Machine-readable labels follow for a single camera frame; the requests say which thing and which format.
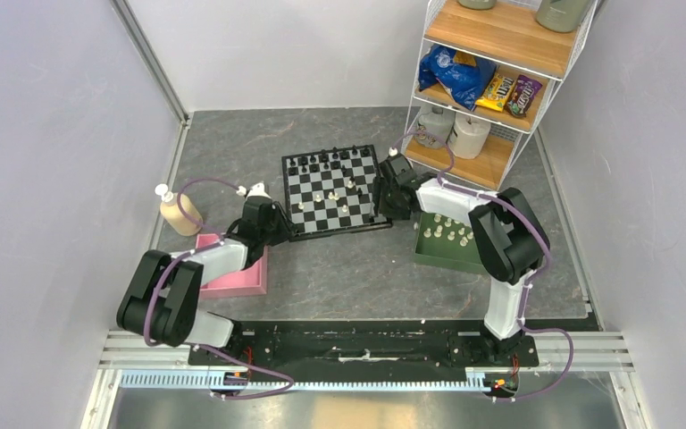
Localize pink plastic tray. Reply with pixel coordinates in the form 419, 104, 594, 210
199, 248, 268, 299

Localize black white chessboard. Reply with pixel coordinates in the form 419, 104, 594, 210
281, 145, 392, 241

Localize green plastic tray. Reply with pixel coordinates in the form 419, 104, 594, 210
413, 213, 488, 275

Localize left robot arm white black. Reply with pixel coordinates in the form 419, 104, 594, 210
116, 196, 295, 366

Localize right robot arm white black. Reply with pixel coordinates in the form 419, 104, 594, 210
374, 149, 551, 366

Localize white jug with label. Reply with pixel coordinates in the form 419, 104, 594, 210
414, 105, 456, 148

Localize beige pump bottle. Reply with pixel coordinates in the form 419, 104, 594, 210
155, 183, 203, 237

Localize white paper roll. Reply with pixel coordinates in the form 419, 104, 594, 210
448, 114, 491, 159

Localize blue snack bag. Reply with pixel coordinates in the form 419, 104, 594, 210
417, 45, 498, 110

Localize yellow candy bag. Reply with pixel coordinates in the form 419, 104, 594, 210
475, 72, 516, 112

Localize brown candy bag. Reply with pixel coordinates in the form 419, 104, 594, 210
505, 74, 543, 118

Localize grey green bottle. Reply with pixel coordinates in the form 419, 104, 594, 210
535, 0, 591, 33

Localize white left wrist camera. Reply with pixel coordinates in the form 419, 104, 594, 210
236, 182, 274, 206

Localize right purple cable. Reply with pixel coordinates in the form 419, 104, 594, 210
391, 130, 575, 404

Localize white wire wooden shelf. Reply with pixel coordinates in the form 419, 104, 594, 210
401, 1, 598, 189

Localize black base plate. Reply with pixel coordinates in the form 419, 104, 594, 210
191, 319, 540, 377

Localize grey cable duct strip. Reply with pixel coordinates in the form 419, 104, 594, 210
119, 367, 515, 393

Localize aluminium corner rail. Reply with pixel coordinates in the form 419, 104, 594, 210
110, 0, 190, 124

